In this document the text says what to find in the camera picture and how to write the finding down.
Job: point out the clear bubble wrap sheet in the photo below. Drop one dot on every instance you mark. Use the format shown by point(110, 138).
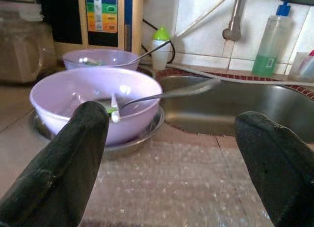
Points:
point(171, 187)

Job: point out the stainless steel sink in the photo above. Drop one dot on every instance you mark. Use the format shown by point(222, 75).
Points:
point(220, 109)

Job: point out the blue-capped dish soap bottle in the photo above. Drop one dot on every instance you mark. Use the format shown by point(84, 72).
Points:
point(269, 40)

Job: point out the small white green-capped bottle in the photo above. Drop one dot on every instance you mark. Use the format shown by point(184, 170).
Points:
point(160, 55)

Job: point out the metal faucet pipe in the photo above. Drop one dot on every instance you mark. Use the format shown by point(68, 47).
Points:
point(236, 13)

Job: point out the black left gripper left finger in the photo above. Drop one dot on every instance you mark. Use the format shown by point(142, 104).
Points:
point(56, 168)

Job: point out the clear jar with brown contents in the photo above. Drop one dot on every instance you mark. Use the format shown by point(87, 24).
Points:
point(24, 47)

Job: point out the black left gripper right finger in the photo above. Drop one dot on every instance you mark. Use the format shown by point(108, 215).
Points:
point(282, 173)

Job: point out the purple plastic bowl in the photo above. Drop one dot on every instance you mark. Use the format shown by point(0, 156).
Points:
point(110, 57)
point(73, 84)

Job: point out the metal spoon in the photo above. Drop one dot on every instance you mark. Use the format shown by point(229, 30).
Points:
point(147, 53)
point(171, 93)

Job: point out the stainless steel plate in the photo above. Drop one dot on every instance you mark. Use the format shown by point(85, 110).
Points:
point(137, 144)

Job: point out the beige water ionizer appliance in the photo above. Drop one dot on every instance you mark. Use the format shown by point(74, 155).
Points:
point(103, 15)

